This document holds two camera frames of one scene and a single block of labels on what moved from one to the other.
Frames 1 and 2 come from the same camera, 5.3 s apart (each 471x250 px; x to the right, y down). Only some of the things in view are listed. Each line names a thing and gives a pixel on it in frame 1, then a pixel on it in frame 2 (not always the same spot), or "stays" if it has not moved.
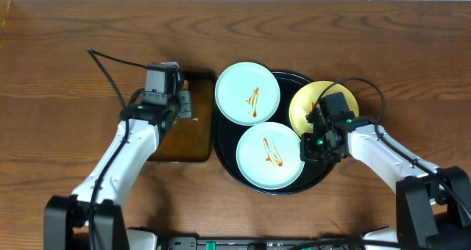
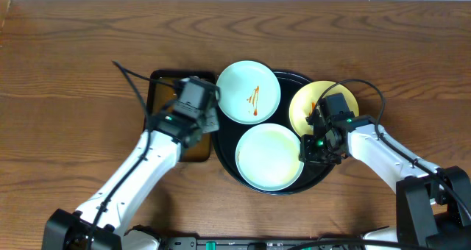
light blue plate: (268, 156) stays
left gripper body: (180, 87) -> (207, 121)
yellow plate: (302, 101) stays
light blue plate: (247, 93) stays
